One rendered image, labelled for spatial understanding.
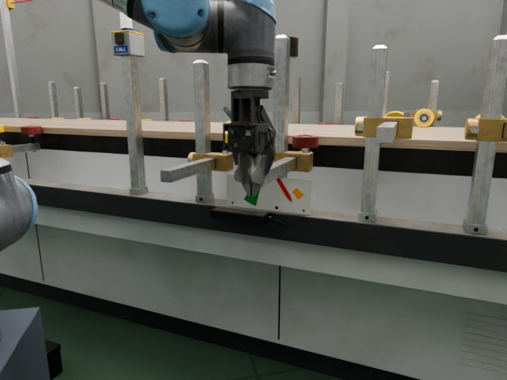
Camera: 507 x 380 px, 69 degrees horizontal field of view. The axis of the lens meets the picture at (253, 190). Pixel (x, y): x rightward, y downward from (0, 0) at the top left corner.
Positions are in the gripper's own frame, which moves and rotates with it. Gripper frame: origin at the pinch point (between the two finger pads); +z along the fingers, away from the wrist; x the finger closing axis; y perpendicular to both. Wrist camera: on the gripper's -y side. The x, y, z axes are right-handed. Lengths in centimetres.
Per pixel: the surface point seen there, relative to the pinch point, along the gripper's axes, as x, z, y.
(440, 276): 40, 25, -31
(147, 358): -61, 81, -37
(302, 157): 3.1, -4.7, -27.1
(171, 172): -23.6, -1.6, -4.4
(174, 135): -53, -8, -49
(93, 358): -81, 81, -29
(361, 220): 19.5, 11.3, -28.1
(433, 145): 36, -8, -49
